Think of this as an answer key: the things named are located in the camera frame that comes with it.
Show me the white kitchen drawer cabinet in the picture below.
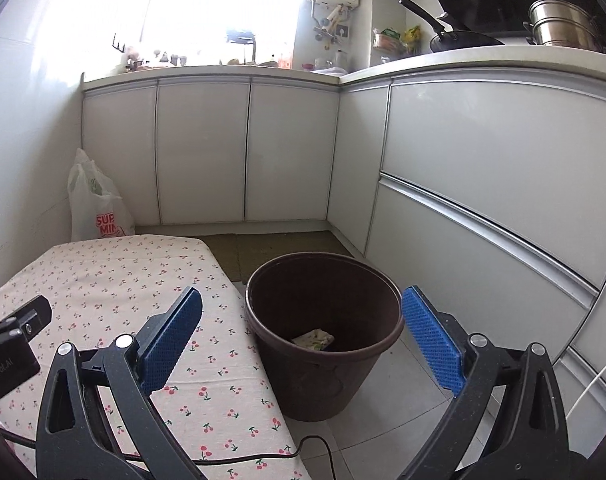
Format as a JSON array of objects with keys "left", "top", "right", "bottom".
[{"left": 328, "top": 55, "right": 606, "bottom": 411}]

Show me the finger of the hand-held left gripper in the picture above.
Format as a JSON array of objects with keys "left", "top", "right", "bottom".
[{"left": 0, "top": 295, "right": 52, "bottom": 345}]

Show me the stainless steel pot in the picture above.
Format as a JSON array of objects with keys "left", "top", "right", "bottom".
[{"left": 523, "top": 0, "right": 606, "bottom": 53}]

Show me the kitchen faucet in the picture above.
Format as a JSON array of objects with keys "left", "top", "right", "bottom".
[{"left": 226, "top": 30, "right": 258, "bottom": 65}]

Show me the cherry print tablecloth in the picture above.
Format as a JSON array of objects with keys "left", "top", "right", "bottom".
[{"left": 0, "top": 236, "right": 311, "bottom": 480}]

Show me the brown plastic trash bin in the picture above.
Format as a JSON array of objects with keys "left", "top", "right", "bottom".
[{"left": 245, "top": 252, "right": 404, "bottom": 422}]

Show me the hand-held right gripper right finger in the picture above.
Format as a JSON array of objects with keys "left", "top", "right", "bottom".
[{"left": 399, "top": 285, "right": 570, "bottom": 480}]

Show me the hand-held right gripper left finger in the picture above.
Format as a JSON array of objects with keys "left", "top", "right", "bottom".
[{"left": 34, "top": 287, "right": 204, "bottom": 480}]

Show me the white cable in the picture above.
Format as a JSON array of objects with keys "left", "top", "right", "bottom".
[{"left": 565, "top": 355, "right": 606, "bottom": 418}]

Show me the white snack wrapper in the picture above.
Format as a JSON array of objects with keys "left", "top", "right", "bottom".
[{"left": 291, "top": 328, "right": 335, "bottom": 352}]

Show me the white plastic shopping bag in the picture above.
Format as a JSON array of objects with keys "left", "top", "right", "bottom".
[{"left": 67, "top": 147, "right": 136, "bottom": 242}]

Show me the white kitchen door cabinet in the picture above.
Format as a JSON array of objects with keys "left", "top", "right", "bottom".
[{"left": 82, "top": 72, "right": 391, "bottom": 261}]

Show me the steel basket with packets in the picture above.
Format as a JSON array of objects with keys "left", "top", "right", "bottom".
[{"left": 373, "top": 26, "right": 423, "bottom": 56}]

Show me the black cable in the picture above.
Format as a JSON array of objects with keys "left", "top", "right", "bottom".
[{"left": 0, "top": 422, "right": 344, "bottom": 480}]

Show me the black wok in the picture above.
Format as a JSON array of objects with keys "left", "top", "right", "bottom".
[{"left": 399, "top": 0, "right": 506, "bottom": 54}]

